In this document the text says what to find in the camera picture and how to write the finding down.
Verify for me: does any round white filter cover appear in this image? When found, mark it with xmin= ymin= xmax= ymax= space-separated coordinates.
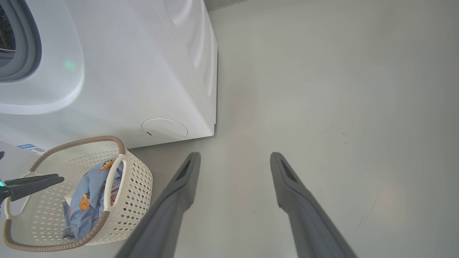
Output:
xmin=142 ymin=118 xmax=188 ymax=141

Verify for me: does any white front-load washing machine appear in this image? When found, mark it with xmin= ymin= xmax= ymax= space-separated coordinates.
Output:
xmin=0 ymin=0 xmax=218 ymax=152

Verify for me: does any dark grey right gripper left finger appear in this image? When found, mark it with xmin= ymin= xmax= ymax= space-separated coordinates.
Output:
xmin=115 ymin=152 xmax=201 ymax=258

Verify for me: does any blue cartoon print garment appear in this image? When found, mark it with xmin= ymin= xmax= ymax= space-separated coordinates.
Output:
xmin=63 ymin=159 xmax=124 ymax=240

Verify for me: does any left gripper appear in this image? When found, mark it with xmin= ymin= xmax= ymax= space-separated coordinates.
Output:
xmin=0 ymin=174 xmax=65 ymax=206

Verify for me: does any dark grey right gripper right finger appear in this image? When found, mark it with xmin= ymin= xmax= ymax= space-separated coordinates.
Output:
xmin=270 ymin=152 xmax=359 ymax=258

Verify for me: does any blue energy label sticker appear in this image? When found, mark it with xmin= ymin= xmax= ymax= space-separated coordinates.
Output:
xmin=17 ymin=143 xmax=47 ymax=155

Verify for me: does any white perforated basket brown rim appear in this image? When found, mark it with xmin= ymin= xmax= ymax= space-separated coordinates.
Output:
xmin=3 ymin=135 xmax=153 ymax=252

